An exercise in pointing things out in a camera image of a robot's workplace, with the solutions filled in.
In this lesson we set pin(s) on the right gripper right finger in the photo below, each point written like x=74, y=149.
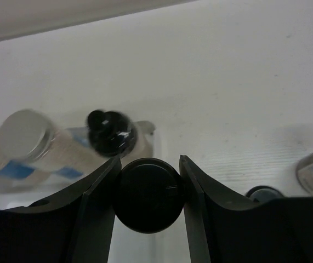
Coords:
x=225, y=226

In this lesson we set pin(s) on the clear plastic organizer tray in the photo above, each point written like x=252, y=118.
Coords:
x=22, y=193

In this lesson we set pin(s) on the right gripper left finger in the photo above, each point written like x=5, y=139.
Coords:
x=72, y=225

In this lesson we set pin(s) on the small black-lid spice bottle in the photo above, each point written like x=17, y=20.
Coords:
x=149, y=195

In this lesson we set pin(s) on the black-lid white spice jar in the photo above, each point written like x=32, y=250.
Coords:
x=112, y=133

